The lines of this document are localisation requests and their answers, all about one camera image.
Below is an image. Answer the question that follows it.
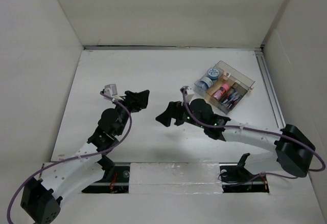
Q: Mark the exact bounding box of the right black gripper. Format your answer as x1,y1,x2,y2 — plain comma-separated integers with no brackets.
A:
156,98,206,128

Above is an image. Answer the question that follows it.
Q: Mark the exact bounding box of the red gel pen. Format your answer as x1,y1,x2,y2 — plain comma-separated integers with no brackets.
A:
222,92,242,109

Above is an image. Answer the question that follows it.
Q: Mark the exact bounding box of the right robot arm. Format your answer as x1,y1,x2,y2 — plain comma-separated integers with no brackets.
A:
155,99,316,177

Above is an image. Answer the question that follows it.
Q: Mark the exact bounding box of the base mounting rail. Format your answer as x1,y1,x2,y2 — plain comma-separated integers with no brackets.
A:
82,163,269,195

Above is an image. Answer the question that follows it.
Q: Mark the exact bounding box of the clear desk organizer box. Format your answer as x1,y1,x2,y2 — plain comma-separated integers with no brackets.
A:
194,61,255,114

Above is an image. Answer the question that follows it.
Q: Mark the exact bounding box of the aluminium rail right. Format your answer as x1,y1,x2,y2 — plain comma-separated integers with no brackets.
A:
255,51,286,129

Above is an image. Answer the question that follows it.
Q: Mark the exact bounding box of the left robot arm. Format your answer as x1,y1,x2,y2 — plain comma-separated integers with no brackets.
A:
20,88,150,223

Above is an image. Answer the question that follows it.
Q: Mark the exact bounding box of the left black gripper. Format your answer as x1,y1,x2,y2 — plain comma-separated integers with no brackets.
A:
111,89,148,136

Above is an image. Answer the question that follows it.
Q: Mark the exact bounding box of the pink glue bottle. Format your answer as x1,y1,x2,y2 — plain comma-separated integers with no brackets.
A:
213,83,230,101

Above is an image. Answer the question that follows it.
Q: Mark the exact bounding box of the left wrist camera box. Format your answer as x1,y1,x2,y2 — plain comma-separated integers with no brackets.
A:
103,84,118,98

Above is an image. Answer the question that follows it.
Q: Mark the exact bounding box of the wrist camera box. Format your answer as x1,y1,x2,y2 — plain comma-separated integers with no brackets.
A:
103,84,118,98
180,86,194,104

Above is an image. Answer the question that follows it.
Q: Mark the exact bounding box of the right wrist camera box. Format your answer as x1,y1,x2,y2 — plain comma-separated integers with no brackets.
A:
180,86,194,104

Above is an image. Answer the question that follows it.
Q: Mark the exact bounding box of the blue round tape tin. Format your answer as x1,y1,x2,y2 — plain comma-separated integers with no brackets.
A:
206,68,221,81

